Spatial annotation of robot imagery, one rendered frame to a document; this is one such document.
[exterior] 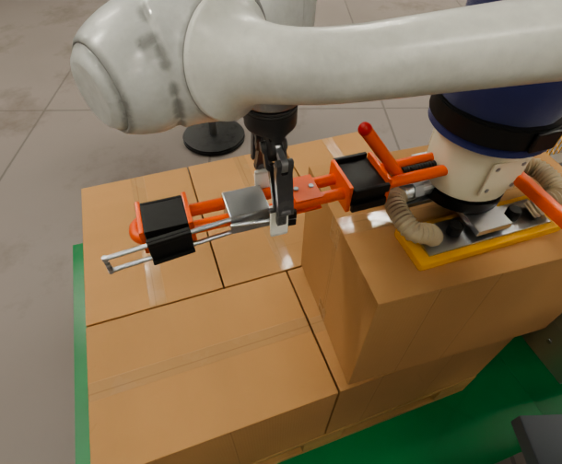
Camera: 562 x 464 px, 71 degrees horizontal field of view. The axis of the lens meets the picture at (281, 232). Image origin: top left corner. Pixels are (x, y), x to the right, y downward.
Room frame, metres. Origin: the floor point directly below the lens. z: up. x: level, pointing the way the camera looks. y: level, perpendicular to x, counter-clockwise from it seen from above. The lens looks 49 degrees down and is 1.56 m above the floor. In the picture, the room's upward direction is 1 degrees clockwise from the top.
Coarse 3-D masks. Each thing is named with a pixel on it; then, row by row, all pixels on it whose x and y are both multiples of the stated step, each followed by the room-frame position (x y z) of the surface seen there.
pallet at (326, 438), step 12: (456, 384) 0.53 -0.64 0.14; (432, 396) 0.52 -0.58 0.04; (444, 396) 0.53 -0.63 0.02; (396, 408) 0.44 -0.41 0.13; (408, 408) 0.48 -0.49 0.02; (372, 420) 0.43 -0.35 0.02; (384, 420) 0.44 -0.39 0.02; (336, 432) 0.37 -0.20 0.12; (348, 432) 0.39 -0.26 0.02; (300, 444) 0.32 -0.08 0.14; (312, 444) 0.34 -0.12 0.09; (324, 444) 0.35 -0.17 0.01; (276, 456) 0.31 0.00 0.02; (288, 456) 0.31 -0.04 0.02
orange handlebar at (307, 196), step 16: (400, 160) 0.60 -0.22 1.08; (416, 160) 0.61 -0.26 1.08; (304, 176) 0.54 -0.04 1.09; (320, 176) 0.55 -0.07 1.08; (400, 176) 0.56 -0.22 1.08; (416, 176) 0.56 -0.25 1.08; (432, 176) 0.57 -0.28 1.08; (528, 176) 0.56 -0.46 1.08; (304, 192) 0.50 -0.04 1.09; (320, 192) 0.50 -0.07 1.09; (336, 192) 0.51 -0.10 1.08; (528, 192) 0.53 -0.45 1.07; (544, 192) 0.52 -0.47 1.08; (192, 208) 0.46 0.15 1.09; (208, 208) 0.47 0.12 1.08; (224, 208) 0.48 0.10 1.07; (304, 208) 0.49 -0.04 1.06; (320, 208) 0.49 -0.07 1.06; (544, 208) 0.49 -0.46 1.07; (560, 208) 0.48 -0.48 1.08; (224, 224) 0.44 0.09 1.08; (560, 224) 0.46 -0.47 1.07
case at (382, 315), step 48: (336, 240) 0.55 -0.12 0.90; (384, 240) 0.52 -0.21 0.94; (528, 240) 0.52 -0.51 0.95; (336, 288) 0.51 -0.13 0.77; (384, 288) 0.40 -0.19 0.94; (432, 288) 0.41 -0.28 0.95; (480, 288) 0.43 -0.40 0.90; (528, 288) 0.47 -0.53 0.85; (336, 336) 0.47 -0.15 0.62; (384, 336) 0.38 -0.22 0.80; (432, 336) 0.42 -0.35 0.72; (480, 336) 0.47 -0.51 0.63
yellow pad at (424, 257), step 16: (512, 208) 0.57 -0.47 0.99; (448, 224) 0.55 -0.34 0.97; (464, 224) 0.55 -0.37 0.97; (512, 224) 0.55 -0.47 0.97; (528, 224) 0.55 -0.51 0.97; (544, 224) 0.56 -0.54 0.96; (400, 240) 0.51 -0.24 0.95; (448, 240) 0.50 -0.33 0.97; (464, 240) 0.50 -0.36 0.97; (480, 240) 0.50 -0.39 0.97; (496, 240) 0.51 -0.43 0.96; (512, 240) 0.51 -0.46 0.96; (416, 256) 0.47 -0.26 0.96; (432, 256) 0.47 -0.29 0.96; (448, 256) 0.47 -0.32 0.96; (464, 256) 0.47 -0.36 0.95
